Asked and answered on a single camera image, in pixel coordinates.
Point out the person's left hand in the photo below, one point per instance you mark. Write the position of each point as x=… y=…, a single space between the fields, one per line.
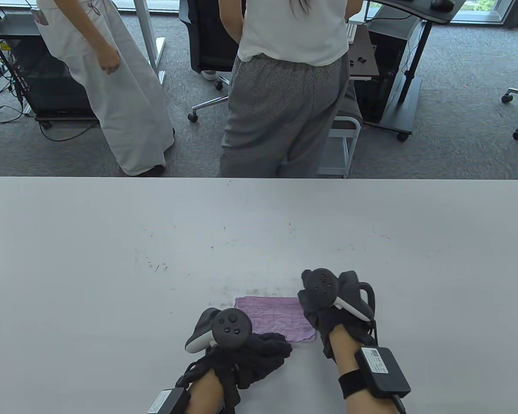
x=259 y=353

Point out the black wheeled platform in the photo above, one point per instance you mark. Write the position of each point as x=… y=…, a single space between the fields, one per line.
x=69 y=117

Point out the black computer mouse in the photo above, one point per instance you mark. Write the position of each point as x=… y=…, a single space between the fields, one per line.
x=441 y=4

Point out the brown side table white frame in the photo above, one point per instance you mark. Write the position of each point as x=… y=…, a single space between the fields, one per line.
x=364 y=47

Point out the person's right forearm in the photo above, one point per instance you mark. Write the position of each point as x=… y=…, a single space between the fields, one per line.
x=343 y=353

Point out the black glass computer case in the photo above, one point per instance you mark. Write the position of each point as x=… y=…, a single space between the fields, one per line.
x=21 y=73

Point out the person's left forearm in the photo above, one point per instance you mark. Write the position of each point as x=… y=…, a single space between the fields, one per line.
x=205 y=392

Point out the person's right hand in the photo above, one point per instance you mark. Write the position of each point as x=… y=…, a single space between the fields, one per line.
x=323 y=319

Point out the pink phone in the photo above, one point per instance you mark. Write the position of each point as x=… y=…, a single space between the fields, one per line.
x=40 y=17

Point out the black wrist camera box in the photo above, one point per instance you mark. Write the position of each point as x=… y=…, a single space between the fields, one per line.
x=382 y=371
x=168 y=401

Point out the black computer tower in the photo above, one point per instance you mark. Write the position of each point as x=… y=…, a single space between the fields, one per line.
x=384 y=56

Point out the grey fabric bag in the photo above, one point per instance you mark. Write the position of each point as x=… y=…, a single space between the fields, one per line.
x=349 y=108

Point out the black standing desk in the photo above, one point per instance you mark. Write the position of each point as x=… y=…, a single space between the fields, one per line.
x=414 y=10

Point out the pink invoice paper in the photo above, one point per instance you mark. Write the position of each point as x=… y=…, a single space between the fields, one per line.
x=276 y=315

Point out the black office chair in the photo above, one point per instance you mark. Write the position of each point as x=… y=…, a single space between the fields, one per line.
x=207 y=43

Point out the white desk leg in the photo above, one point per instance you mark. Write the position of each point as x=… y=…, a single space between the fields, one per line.
x=149 y=34

